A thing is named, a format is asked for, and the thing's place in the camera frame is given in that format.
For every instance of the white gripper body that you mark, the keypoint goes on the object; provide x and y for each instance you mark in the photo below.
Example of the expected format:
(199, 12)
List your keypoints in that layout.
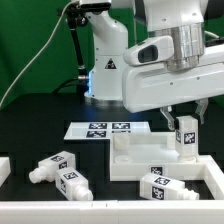
(153, 86)

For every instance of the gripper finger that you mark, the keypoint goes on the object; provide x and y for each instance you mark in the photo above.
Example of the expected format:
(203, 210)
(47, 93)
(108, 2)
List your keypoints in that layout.
(202, 105)
(166, 112)

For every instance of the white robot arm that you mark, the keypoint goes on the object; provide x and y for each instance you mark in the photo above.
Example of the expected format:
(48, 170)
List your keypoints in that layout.
(152, 54)

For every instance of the white right wall rail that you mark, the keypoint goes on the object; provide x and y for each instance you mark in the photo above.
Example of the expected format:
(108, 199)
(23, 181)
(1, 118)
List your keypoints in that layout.
(213, 177)

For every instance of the white wall rail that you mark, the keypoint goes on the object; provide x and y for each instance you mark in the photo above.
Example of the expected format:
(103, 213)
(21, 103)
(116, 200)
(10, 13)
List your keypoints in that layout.
(113, 212)
(213, 177)

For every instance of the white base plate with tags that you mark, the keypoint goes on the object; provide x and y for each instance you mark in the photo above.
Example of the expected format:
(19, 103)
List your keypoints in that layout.
(102, 130)

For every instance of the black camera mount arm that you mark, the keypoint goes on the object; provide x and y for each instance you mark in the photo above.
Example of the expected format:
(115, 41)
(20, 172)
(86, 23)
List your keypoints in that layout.
(75, 18)

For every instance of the white front wall rail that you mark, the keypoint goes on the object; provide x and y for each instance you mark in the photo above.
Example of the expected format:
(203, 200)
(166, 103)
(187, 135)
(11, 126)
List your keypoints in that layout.
(113, 212)

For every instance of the white left wall block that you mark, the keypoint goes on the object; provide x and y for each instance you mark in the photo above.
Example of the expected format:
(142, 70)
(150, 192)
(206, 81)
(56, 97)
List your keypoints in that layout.
(5, 169)

